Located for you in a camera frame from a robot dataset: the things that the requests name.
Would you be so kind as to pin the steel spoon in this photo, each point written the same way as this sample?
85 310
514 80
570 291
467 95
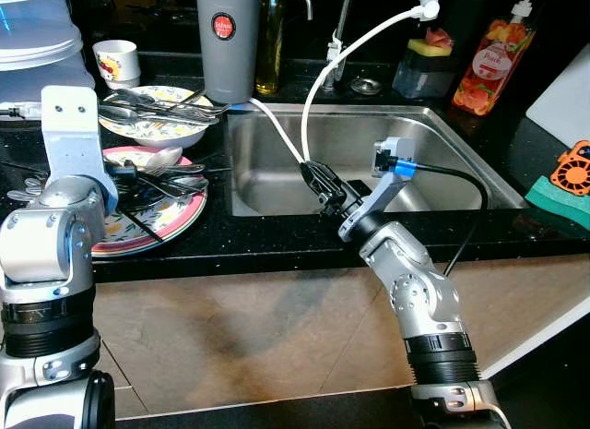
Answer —
127 96
164 159
120 113
192 184

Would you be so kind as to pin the lemon pattern bowl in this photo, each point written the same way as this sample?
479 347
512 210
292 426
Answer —
157 136

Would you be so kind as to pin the pink rimmed patterned plate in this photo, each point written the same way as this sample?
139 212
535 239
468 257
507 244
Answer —
157 228

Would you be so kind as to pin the round steel drain cap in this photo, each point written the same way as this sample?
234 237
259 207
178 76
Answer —
366 86

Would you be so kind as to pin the stainless steel sink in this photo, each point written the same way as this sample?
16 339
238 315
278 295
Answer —
442 143

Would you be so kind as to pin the white cartoon print cup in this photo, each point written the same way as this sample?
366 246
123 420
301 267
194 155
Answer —
115 60

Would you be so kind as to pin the steel fork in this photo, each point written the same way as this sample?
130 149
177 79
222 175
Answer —
217 104

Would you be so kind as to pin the glass oil bottle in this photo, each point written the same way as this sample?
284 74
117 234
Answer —
270 69

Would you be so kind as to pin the dark soap dispenser box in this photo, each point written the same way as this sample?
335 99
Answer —
419 78

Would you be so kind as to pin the white board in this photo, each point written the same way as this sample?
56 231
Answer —
567 101

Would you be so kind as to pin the green sponge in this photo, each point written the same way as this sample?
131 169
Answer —
558 203

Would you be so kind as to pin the chrome faucet pipe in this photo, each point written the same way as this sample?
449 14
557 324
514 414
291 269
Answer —
341 32

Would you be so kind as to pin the grey water filter canister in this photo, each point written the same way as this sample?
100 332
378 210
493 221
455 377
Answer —
228 60

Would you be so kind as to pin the translucent tiered plastic container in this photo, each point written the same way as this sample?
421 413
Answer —
46 41

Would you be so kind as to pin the yellow sponge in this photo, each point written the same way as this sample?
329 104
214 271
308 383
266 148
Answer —
422 47

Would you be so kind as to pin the pink scrubber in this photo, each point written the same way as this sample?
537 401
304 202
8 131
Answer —
441 37

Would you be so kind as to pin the orange dish soap bottle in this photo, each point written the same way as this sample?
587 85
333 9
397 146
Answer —
489 69

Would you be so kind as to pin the white door edge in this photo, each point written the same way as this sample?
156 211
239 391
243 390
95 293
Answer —
544 340

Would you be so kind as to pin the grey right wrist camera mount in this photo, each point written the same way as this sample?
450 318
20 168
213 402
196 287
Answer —
373 203

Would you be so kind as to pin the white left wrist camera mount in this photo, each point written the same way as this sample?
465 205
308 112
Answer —
74 143

